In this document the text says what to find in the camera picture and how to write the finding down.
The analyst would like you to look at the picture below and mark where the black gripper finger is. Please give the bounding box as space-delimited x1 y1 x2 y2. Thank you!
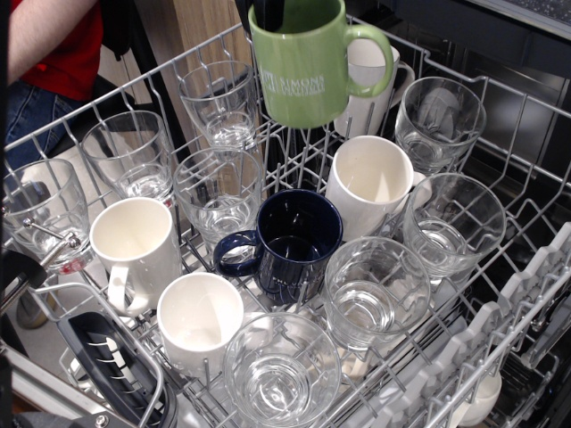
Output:
253 0 285 32

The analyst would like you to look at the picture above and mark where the green ceramic mug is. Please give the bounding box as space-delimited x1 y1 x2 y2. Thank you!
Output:
248 1 393 129

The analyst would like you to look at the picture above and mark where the tall white mug back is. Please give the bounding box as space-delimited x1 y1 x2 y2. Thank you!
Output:
334 39 416 138

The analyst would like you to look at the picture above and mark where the white mug centre right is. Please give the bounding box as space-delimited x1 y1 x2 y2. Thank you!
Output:
326 136 426 242

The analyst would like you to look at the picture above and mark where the dark blue mug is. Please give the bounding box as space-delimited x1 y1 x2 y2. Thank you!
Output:
213 189 343 306

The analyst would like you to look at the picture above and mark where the white mug left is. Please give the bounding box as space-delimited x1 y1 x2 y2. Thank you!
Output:
89 197 183 317

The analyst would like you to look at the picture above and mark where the white mug front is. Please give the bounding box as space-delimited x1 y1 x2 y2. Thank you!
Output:
157 272 261 380

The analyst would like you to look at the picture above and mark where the tall clear glass back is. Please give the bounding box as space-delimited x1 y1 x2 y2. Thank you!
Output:
178 61 257 150

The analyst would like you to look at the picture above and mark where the tall clear glass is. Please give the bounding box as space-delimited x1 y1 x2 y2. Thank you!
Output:
178 61 257 150
81 111 172 202
173 146 262 253

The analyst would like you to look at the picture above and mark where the tall clear glass centre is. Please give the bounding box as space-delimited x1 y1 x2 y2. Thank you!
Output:
173 146 262 253

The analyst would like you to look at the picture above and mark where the tall clear glass left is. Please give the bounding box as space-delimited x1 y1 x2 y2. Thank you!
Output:
81 111 172 202

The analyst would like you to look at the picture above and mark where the clear glass back right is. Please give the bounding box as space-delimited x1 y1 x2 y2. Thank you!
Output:
394 77 487 176

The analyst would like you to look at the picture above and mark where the person in red shirt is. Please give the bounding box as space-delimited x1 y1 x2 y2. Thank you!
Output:
4 0 103 169

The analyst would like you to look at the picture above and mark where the clear glass front right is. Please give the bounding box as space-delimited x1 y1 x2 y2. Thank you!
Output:
321 236 432 351

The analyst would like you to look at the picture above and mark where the clear glass far left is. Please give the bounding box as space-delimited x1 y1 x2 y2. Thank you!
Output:
2 159 95 275

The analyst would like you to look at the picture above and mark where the clear glass front centre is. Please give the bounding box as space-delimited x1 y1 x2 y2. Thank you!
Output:
223 312 342 427

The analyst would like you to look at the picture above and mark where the white bowl below rack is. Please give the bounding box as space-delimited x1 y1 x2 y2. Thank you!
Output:
451 373 502 427

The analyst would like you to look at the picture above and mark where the grey wire dishwasher rack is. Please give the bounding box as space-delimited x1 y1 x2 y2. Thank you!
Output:
3 37 570 427

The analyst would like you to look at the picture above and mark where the black rack handle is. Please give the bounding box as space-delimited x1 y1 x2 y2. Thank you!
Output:
57 311 157 424

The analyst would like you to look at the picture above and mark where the grey plastic tine rail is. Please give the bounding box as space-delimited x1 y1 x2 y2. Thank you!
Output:
367 223 570 427

